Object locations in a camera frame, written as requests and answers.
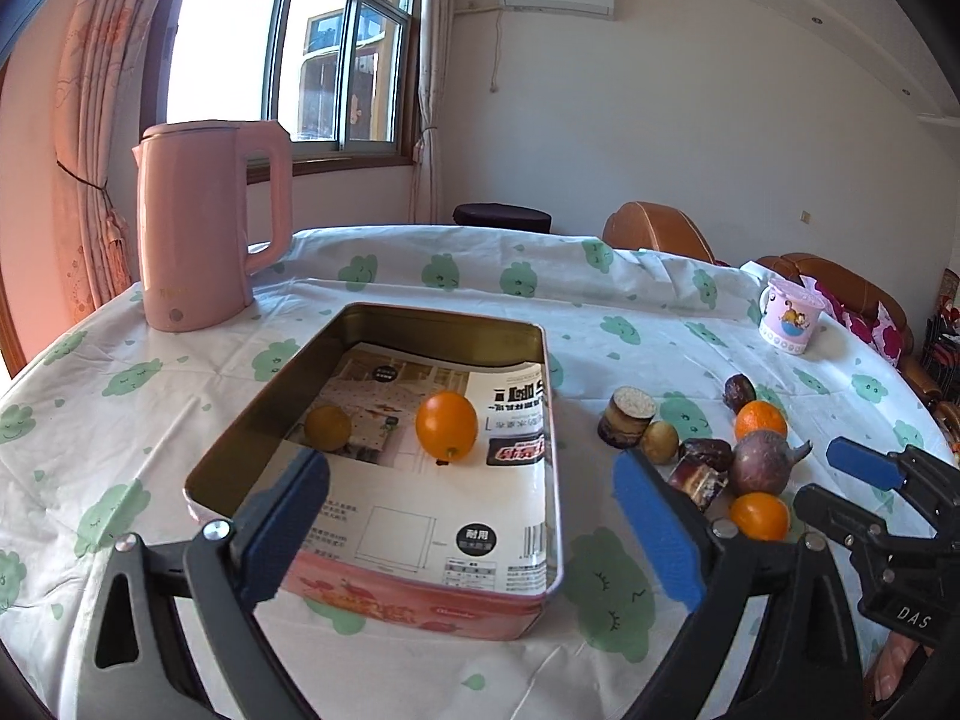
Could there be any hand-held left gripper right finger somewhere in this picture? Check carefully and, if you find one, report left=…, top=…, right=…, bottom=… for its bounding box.
left=610, top=448, right=872, bottom=720

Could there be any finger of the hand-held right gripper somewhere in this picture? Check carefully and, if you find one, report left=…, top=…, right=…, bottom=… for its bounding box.
left=793, top=484, right=905, bottom=567
left=826, top=437, right=960, bottom=535

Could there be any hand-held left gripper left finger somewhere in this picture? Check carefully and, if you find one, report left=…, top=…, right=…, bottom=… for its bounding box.
left=71, top=448, right=332, bottom=720

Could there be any small orange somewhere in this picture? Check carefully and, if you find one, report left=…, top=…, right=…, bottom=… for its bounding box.
left=729, top=492, right=791, bottom=542
left=415, top=391, right=479, bottom=464

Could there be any yellowish brown kiwi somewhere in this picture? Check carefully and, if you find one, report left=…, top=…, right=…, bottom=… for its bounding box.
left=639, top=421, right=680, bottom=463

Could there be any large orange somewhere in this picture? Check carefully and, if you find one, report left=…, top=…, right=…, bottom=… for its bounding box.
left=734, top=400, right=789, bottom=442

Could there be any pink rectangular tin box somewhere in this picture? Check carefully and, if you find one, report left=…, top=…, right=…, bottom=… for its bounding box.
left=184, top=302, right=568, bottom=643

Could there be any person's right hand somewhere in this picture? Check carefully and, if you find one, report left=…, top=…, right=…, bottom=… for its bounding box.
left=870, top=634, right=935, bottom=703

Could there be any dark snack packet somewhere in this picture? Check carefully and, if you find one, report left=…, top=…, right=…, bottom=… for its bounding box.
left=667, top=459, right=725, bottom=513

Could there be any purple round fruit with stem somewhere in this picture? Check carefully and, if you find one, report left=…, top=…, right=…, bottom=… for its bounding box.
left=727, top=427, right=815, bottom=498

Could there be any dark brown dried fruit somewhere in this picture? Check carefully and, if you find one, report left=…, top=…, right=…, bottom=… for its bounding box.
left=679, top=437, right=733, bottom=470

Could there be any small yellow-orange citrus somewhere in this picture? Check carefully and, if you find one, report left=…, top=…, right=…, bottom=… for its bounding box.
left=304, top=405, right=353, bottom=453

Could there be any cork-lidded small jar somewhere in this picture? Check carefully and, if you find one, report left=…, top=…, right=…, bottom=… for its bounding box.
left=598, top=387, right=658, bottom=450

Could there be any printed paper sheet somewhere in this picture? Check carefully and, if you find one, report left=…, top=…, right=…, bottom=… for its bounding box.
left=281, top=341, right=560, bottom=595

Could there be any floral cushion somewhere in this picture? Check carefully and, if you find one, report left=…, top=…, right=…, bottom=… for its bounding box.
left=806, top=275, right=913, bottom=370

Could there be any dark metal rack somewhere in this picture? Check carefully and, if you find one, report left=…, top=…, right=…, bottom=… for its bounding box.
left=925, top=292, right=960, bottom=407

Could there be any pink cartoon cup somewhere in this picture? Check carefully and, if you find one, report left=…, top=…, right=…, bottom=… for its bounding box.
left=757, top=275, right=830, bottom=356

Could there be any brown leather sofa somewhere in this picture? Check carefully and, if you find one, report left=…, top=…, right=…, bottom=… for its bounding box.
left=754, top=253, right=960, bottom=458

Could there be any white tablecloth with green clouds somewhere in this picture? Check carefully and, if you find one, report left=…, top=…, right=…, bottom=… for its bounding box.
left=0, top=225, right=960, bottom=720

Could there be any pink electric kettle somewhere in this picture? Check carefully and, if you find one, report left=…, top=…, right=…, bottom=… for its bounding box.
left=132, top=120, right=295, bottom=332

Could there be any brown leather chair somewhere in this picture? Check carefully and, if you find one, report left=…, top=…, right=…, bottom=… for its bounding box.
left=602, top=200, right=718, bottom=266

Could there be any dark round stool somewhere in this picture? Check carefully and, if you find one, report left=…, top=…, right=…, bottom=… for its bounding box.
left=452, top=202, right=554, bottom=235

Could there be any pink patterned curtain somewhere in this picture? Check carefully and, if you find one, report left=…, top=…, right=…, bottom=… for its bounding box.
left=51, top=0, right=205, bottom=316

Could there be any cream curtain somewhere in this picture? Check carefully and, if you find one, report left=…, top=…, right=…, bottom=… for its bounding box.
left=409, top=0, right=475, bottom=226

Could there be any sliding glass window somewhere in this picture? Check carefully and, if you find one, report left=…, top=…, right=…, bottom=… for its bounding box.
left=139, top=0, right=425, bottom=182

